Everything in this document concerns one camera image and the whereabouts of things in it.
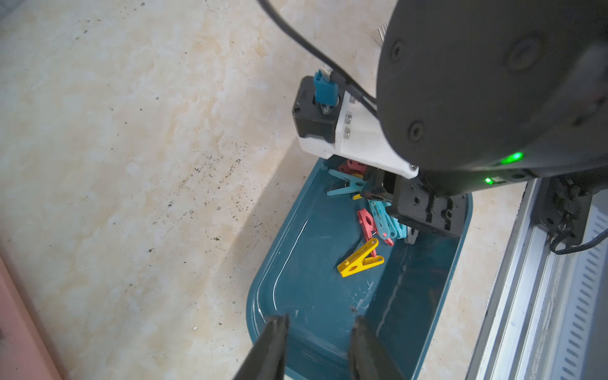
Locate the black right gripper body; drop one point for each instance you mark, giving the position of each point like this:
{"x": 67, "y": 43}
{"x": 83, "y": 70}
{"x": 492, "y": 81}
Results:
{"x": 432, "y": 202}

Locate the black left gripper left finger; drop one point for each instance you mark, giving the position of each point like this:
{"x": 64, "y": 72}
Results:
{"x": 267, "y": 358}

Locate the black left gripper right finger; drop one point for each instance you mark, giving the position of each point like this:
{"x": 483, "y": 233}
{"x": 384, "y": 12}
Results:
{"x": 367, "y": 357}

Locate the red clothespin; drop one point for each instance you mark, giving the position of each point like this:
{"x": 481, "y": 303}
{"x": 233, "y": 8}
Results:
{"x": 352, "y": 167}
{"x": 369, "y": 228}

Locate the teal clothespin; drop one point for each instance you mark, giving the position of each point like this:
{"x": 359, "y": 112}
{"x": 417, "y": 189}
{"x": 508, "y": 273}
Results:
{"x": 383, "y": 222}
{"x": 398, "y": 230}
{"x": 348, "y": 184}

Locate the yellow clothespin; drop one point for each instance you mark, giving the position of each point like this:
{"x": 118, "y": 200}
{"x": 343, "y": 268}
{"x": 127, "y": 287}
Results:
{"x": 361, "y": 260}

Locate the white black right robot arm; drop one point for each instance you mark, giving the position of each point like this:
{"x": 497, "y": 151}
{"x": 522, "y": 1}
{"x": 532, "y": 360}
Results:
{"x": 483, "y": 94}

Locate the teal plastic storage box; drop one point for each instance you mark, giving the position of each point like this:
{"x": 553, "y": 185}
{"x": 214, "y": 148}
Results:
{"x": 401, "y": 300}

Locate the pink plastic tray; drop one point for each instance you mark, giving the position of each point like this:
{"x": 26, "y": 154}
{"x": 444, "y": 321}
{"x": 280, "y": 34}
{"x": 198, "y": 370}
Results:
{"x": 24, "y": 355}

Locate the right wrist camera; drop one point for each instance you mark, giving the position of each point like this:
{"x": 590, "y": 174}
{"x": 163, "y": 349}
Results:
{"x": 349, "y": 131}

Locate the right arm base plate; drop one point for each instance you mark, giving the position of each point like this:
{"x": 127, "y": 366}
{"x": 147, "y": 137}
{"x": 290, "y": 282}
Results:
{"x": 564, "y": 202}

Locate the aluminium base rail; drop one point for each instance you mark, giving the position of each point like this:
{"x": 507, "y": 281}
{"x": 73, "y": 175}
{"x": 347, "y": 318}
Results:
{"x": 547, "y": 315}

